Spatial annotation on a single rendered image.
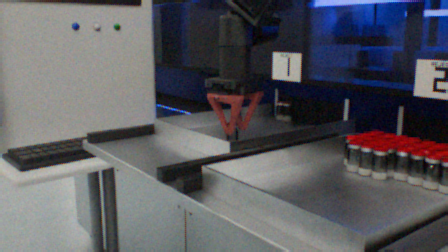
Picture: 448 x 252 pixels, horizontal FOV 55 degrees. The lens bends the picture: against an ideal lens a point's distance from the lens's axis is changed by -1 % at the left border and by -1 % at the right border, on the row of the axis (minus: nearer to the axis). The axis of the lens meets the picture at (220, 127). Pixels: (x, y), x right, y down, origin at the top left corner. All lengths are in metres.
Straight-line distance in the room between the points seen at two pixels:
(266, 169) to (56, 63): 0.71
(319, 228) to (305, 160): 0.29
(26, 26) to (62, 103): 0.21
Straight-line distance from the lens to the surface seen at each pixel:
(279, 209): 0.48
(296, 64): 0.94
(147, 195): 1.63
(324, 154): 0.76
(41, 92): 1.19
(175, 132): 0.86
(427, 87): 0.78
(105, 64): 1.25
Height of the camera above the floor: 1.09
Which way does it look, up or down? 12 degrees down
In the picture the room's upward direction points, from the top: straight up
